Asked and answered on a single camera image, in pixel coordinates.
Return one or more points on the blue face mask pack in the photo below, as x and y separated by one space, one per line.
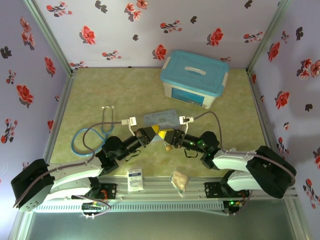
160 117

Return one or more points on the blue lidded plastic storage box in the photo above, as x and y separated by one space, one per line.
195 72

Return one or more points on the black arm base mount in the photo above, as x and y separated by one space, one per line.
110 191
215 190

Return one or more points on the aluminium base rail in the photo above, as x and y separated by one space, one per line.
160 188

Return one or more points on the blue stethoscope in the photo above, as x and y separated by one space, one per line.
85 131

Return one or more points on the aluminium frame post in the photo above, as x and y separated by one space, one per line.
267 35
50 35

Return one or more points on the white paper packet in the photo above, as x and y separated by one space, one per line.
135 180

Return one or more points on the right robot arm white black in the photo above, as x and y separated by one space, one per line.
235 157

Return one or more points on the brass padlock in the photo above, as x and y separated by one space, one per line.
169 148

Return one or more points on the clear bag with beige contents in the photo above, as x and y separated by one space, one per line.
180 180

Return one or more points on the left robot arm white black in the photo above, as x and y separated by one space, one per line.
70 170

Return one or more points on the aluminium side frame rail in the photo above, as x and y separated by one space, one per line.
60 115
260 110

